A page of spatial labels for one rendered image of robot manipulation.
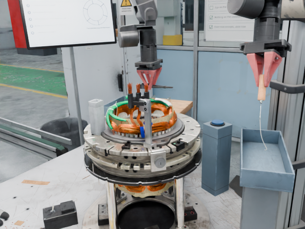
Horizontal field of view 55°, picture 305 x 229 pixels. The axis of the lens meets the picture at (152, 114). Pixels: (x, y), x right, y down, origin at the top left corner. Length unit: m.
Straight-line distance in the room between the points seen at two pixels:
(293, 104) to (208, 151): 0.31
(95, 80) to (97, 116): 2.61
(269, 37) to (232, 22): 2.28
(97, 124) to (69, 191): 0.45
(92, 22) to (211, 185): 1.19
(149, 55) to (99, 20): 0.89
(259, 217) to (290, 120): 0.33
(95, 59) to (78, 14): 1.52
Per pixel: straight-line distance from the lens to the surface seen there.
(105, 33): 1.85
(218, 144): 0.99
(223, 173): 1.06
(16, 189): 1.25
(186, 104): 1.11
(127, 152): 0.67
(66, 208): 0.97
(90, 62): 3.37
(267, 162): 0.80
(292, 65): 0.97
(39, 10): 1.78
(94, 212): 0.99
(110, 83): 3.20
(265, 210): 0.82
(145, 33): 0.99
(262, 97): 0.72
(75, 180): 1.22
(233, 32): 2.99
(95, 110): 0.75
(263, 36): 0.73
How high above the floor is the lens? 1.38
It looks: 18 degrees down
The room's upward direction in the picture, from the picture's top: 2 degrees counter-clockwise
